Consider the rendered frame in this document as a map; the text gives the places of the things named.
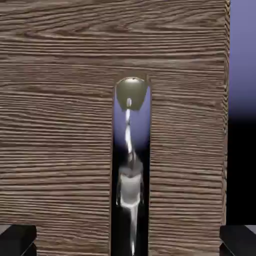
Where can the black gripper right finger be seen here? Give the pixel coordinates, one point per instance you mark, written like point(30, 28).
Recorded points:
point(238, 240)

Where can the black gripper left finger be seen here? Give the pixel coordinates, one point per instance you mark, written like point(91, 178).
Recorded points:
point(17, 239)

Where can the brown wooden cabinet door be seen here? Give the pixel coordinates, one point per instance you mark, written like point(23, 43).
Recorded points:
point(60, 120)

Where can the brown wooden cabinet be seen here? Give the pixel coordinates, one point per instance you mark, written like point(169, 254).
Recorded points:
point(226, 100)

